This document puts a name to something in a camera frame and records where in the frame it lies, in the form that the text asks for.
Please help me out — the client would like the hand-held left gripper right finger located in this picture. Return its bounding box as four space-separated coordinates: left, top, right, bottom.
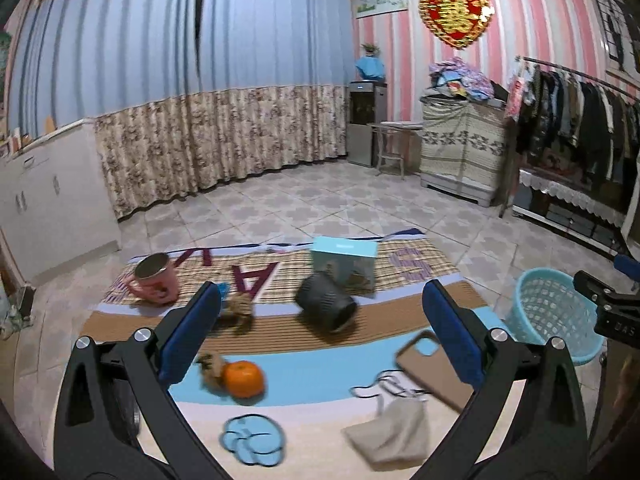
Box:
422 280 591 480

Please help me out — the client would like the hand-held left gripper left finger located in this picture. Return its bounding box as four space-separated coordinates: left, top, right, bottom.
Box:
52 281 236 480

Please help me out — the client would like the light blue plastic basket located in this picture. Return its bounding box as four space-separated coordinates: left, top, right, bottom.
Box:
504 267 606 367

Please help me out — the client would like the brown phone case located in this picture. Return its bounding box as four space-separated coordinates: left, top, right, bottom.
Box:
395 330 476 413

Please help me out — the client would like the white framed panel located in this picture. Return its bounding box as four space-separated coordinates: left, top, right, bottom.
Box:
620 160 640 256

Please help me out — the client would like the pink mug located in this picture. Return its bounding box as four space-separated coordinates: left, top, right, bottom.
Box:
121 253 180 305

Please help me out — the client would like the orange tangerine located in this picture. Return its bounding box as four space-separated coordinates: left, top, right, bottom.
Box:
222 360 265 400

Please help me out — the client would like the low dark shelf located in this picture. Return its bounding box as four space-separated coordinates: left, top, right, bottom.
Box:
512 167 633 256

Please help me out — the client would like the white lace cloth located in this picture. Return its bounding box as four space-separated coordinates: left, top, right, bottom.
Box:
517 170 628 228

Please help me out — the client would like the printed striped blanket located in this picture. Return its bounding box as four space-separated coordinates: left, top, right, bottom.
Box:
52 229 531 480

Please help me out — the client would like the light blue cardboard box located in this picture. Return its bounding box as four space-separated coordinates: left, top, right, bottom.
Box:
310 236 378 298

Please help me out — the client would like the black ribbed cup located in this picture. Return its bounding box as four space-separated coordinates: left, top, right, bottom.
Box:
294 271 358 335

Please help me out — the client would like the grey storage cabinet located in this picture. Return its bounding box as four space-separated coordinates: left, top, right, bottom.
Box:
420 175 501 208

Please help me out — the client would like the row of hanging clothes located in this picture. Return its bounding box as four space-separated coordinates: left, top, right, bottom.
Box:
515 67 640 186

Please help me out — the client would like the patterned beige cover cloth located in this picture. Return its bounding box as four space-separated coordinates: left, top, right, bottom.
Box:
419 95 508 188

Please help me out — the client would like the white cabinet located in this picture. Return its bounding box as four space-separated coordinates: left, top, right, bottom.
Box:
0 122 121 283

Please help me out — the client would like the pink hanging bag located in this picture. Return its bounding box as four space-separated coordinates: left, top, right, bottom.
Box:
505 77 523 121

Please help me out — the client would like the metal clothes rack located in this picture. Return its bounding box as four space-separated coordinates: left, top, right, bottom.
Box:
500 56 640 218

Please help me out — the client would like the small metal side table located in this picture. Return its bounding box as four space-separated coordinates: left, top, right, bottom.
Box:
367 121 423 177

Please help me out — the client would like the grey water dispenser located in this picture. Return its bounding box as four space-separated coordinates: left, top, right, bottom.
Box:
347 80 388 167

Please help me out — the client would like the pile of folded clothes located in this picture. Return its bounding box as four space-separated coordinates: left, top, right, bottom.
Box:
429 57 496 101

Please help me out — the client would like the potted plant blue wrap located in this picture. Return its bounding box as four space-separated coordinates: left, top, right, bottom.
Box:
355 42 387 82

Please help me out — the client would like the blue floral curtain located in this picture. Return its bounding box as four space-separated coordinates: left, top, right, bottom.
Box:
5 0 201 221
192 0 353 196

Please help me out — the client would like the red gold heart decoration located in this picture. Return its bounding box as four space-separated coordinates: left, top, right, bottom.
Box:
419 0 493 50

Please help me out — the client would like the grey drawstring pouch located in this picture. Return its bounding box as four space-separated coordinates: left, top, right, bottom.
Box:
341 371 432 471

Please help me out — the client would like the window wall poster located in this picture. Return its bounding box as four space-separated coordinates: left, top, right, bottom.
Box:
592 0 640 73

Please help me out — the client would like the landscape wall picture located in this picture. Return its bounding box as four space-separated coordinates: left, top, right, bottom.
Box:
354 0 406 18

